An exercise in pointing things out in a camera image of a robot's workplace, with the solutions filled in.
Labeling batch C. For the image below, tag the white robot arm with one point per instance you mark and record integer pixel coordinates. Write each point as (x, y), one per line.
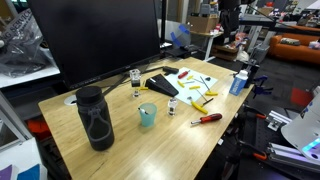
(303, 130)

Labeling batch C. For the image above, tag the black wedge hex key stand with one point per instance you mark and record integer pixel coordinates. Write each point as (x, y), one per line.
(161, 86)

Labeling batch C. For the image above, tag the black monitor stand legs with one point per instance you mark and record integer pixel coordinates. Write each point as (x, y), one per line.
(115, 86)

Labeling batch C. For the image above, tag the clear acrylic bottle-shaped piece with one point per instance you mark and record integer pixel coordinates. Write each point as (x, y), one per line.
(172, 107)

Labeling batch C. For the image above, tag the white rectangular mat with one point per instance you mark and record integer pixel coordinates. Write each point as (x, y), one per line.
(182, 94)

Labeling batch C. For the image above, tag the black foam block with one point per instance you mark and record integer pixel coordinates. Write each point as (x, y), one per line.
(170, 70)

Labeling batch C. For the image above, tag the small clear acrylic piece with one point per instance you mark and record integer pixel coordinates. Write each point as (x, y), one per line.
(136, 94)

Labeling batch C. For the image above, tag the white marker pen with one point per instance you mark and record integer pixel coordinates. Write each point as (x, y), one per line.
(142, 110)

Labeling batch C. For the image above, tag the small silver socket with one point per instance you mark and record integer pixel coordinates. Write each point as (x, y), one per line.
(189, 98)

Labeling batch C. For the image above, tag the teal plastic cup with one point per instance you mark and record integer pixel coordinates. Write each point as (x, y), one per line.
(148, 119)

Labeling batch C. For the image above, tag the small black bit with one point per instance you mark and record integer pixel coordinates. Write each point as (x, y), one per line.
(207, 78)

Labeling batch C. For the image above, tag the blue clear face shield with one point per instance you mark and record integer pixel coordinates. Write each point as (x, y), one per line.
(180, 35)

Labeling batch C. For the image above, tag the black insulated water bottle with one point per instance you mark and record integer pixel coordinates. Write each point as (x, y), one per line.
(96, 126)

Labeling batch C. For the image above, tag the blue bottle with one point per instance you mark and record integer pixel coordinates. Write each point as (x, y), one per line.
(237, 86)

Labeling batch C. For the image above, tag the cardboard box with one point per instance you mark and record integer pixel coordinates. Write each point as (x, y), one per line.
(201, 24)

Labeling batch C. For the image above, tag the black computer monitor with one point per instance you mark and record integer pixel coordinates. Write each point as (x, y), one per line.
(93, 40)

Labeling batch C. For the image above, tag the blue spring clamp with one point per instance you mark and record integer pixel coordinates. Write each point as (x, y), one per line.
(261, 88)

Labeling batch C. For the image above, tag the orange sofa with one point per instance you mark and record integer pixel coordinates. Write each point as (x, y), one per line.
(293, 51)

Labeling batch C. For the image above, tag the grey sofa cushion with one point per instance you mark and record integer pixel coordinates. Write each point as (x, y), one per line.
(290, 41)

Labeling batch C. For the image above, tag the red floor mat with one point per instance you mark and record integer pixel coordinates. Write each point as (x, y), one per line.
(301, 96)

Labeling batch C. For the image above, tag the clear grey plastic bag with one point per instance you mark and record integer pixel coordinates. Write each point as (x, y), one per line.
(20, 53)

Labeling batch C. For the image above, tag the black bracket stand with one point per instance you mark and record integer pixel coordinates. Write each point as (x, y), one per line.
(252, 68)

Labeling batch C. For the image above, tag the silver metal bracket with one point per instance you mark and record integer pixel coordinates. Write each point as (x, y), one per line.
(278, 120)

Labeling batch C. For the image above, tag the aluminium extrusion rail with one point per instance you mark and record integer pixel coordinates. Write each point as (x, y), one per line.
(290, 155)

